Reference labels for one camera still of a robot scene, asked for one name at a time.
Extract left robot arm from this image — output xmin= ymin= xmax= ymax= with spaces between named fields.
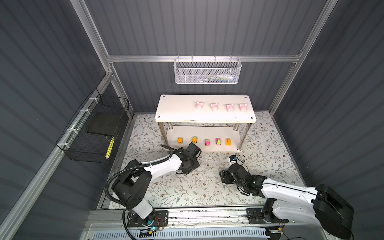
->
xmin=104 ymin=143 xmax=202 ymax=225

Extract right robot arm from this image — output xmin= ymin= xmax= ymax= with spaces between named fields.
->
xmin=219 ymin=163 xmax=354 ymax=240

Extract white two-tier shelf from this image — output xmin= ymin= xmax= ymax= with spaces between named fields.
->
xmin=155 ymin=95 xmax=257 ymax=153

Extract floral patterned mat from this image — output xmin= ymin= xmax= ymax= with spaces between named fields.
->
xmin=121 ymin=112 xmax=304 ymax=208

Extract yellow green marker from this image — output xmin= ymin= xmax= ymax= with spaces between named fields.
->
xmin=105 ymin=137 xmax=115 ymax=160

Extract items in white basket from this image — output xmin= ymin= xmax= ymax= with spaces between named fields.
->
xmin=199 ymin=75 xmax=238 ymax=84

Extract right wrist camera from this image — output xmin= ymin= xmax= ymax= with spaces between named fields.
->
xmin=229 ymin=155 xmax=237 ymax=164

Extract white wire mesh basket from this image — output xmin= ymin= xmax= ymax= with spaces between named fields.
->
xmin=173 ymin=59 xmax=242 ymax=85

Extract black wire basket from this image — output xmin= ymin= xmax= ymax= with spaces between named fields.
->
xmin=56 ymin=90 xmax=132 ymax=164

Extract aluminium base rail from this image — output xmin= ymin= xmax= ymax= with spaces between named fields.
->
xmin=80 ymin=205 xmax=335 ymax=240

